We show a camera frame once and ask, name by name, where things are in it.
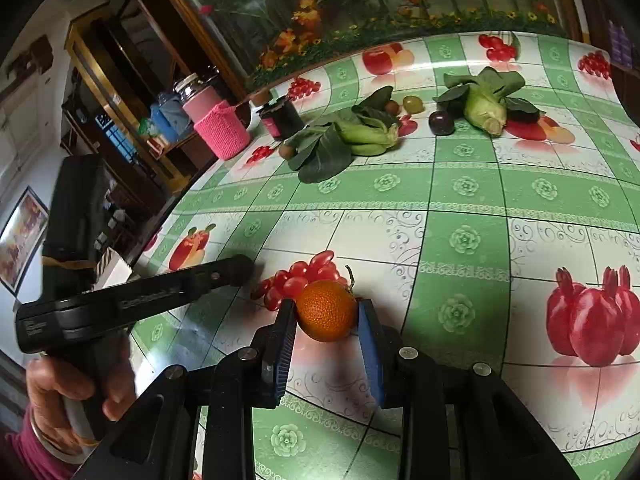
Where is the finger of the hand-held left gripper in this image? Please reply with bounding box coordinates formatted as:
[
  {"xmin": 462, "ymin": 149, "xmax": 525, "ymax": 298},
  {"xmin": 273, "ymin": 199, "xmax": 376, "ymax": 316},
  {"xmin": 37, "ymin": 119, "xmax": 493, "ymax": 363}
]
[{"xmin": 177, "ymin": 254, "xmax": 255, "ymax": 307}]

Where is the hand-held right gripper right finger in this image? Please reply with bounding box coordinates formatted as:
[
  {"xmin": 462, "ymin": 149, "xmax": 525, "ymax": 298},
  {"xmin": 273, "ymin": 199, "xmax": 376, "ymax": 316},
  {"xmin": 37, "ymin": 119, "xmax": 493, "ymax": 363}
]
[{"xmin": 356, "ymin": 298, "xmax": 581, "ymax": 480}]

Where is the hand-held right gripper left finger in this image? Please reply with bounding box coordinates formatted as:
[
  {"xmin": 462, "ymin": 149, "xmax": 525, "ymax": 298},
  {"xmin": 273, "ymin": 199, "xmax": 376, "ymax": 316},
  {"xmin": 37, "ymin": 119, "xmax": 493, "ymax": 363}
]
[{"xmin": 70, "ymin": 298, "xmax": 299, "ymax": 480}]

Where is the orange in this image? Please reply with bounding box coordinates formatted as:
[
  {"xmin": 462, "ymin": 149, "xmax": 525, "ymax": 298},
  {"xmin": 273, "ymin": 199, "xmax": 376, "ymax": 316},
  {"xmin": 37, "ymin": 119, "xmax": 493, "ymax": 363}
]
[{"xmin": 296, "ymin": 280, "xmax": 358, "ymax": 343}]

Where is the person's left forearm pink sleeve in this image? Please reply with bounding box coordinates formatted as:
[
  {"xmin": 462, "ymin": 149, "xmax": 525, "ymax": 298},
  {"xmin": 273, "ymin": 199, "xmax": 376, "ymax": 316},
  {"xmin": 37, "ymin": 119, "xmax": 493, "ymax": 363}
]
[{"xmin": 5, "ymin": 410, "xmax": 81, "ymax": 480}]

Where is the person's left hand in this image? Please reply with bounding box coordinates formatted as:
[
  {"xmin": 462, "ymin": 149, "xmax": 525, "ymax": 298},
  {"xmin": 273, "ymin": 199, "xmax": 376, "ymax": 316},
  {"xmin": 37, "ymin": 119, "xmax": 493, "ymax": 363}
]
[{"xmin": 25, "ymin": 345, "xmax": 138, "ymax": 456}]

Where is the wooden shelf cabinet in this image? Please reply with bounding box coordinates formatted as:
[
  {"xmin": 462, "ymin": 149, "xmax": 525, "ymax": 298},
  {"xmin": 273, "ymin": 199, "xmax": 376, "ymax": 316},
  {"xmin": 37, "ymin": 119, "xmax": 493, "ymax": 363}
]
[{"xmin": 60, "ymin": 7, "xmax": 251, "ymax": 196}]

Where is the pink bottle with knitted sleeve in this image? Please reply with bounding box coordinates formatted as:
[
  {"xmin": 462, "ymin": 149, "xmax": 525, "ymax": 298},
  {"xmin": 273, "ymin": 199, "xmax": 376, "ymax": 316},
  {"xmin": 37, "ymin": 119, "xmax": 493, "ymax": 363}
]
[{"xmin": 174, "ymin": 73, "xmax": 252, "ymax": 161}]

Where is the dark glass jar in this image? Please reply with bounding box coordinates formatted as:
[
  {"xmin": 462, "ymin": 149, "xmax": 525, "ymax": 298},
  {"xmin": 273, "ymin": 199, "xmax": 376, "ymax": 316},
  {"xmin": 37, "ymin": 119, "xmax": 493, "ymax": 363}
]
[{"xmin": 259, "ymin": 95, "xmax": 305, "ymax": 142}]

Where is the green checked fruit-print tablecloth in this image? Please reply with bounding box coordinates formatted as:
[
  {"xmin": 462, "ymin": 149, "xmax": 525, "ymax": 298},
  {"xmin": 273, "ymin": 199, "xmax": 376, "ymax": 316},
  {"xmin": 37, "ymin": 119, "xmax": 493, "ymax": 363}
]
[{"xmin": 125, "ymin": 30, "xmax": 640, "ymax": 480}]

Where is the bok choy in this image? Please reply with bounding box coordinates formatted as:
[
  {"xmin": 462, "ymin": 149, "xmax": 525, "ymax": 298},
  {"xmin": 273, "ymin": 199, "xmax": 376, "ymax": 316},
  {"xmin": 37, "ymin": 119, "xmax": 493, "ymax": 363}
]
[
  {"xmin": 433, "ymin": 66, "xmax": 542, "ymax": 137},
  {"xmin": 287, "ymin": 85, "xmax": 401, "ymax": 183}
]

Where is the silver bangle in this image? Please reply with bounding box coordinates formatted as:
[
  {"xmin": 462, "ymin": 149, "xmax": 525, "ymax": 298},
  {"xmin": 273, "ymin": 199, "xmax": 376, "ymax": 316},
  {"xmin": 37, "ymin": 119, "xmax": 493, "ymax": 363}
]
[{"xmin": 27, "ymin": 405, "xmax": 86, "ymax": 463}]

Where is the dark plum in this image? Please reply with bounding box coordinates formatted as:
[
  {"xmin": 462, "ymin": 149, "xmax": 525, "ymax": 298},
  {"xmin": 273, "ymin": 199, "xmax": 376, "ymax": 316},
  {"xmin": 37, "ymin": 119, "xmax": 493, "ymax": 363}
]
[{"xmin": 428, "ymin": 110, "xmax": 456, "ymax": 137}]

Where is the purple packet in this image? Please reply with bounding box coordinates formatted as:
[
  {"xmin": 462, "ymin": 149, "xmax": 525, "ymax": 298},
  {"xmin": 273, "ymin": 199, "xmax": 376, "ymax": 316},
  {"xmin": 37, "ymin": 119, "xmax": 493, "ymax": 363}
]
[{"xmin": 606, "ymin": 19, "xmax": 635, "ymax": 67}]

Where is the framed wall painting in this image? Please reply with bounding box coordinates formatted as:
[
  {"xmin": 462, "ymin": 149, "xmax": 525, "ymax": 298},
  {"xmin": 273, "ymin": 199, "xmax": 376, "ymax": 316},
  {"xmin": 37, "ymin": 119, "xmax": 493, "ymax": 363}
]
[{"xmin": 0, "ymin": 186, "xmax": 50, "ymax": 296}]

